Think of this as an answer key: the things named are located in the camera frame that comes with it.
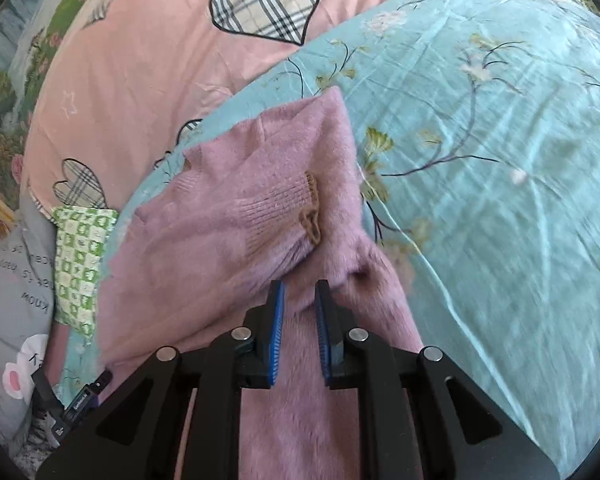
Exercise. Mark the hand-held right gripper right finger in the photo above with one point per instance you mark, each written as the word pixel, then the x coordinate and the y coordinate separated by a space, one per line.
pixel 324 332

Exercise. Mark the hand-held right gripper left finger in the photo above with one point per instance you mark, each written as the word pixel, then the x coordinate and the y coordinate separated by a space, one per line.
pixel 276 335

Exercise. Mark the purple knitted sweater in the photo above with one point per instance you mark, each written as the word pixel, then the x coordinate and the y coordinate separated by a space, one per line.
pixel 230 220

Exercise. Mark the mauve cloth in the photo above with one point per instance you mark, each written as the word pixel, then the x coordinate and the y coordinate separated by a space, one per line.
pixel 57 355

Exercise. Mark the grey pillow with lettering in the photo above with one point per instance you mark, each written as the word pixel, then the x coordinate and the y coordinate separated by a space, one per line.
pixel 10 285

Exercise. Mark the teal floral bed sheet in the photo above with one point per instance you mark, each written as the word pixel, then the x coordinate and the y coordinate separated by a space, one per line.
pixel 480 160

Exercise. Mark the pink quilt with plaid hearts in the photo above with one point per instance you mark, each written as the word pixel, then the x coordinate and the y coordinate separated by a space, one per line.
pixel 155 60

